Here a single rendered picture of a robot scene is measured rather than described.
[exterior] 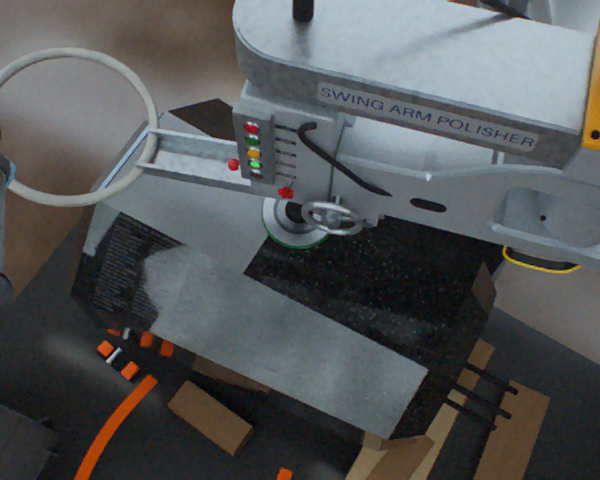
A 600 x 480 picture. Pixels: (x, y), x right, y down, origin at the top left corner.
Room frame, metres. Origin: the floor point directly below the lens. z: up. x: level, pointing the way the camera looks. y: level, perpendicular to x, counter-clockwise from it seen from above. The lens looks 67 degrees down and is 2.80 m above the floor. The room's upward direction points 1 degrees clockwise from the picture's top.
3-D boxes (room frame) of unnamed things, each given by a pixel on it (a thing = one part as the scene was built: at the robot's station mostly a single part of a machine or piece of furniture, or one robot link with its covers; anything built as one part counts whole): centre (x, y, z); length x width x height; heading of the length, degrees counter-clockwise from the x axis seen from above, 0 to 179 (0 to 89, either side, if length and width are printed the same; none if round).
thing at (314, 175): (0.87, -0.07, 1.37); 0.36 x 0.22 x 0.45; 75
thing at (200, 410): (0.42, 0.31, 0.07); 0.30 x 0.12 x 0.12; 56
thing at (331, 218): (0.74, -0.08, 1.25); 0.15 x 0.10 x 0.15; 75
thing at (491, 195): (0.78, -0.37, 1.35); 0.74 x 0.23 x 0.49; 75
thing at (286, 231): (0.89, 0.00, 0.90); 0.21 x 0.21 x 0.01
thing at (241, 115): (0.80, 0.10, 1.42); 0.08 x 0.03 x 0.28; 75
